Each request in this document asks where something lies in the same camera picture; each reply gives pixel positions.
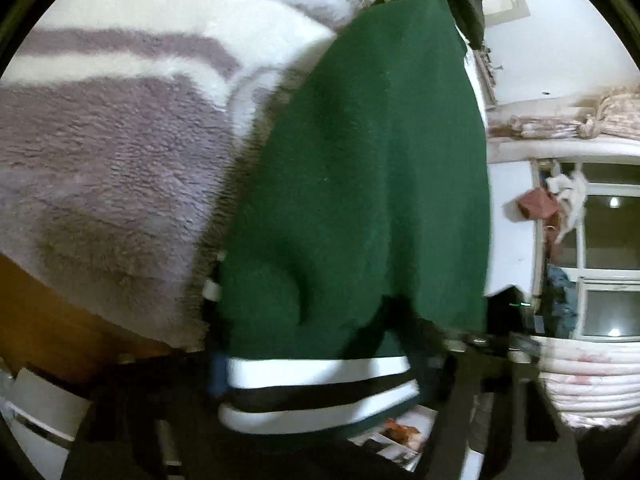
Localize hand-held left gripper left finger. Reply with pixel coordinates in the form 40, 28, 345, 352
62, 344, 232, 480

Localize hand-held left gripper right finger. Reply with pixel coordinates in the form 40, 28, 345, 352
421, 330, 587, 480

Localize green white varsity jacket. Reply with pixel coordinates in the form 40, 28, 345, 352
202, 0, 496, 456

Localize teal garment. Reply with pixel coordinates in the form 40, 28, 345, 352
545, 265, 581, 338

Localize printed paper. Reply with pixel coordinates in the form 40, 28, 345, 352
350, 405, 437, 472

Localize dusty red garment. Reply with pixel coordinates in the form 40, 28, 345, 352
517, 187, 558, 222

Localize white box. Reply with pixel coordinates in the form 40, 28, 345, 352
0, 366, 93, 480

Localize bay window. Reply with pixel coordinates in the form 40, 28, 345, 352
531, 157, 640, 342

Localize tied floral curtain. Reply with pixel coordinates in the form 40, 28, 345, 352
487, 80, 640, 145

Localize floral fleece blanket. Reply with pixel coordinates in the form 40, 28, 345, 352
0, 0, 381, 356

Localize black leather jacket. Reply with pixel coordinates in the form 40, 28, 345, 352
435, 0, 488, 49

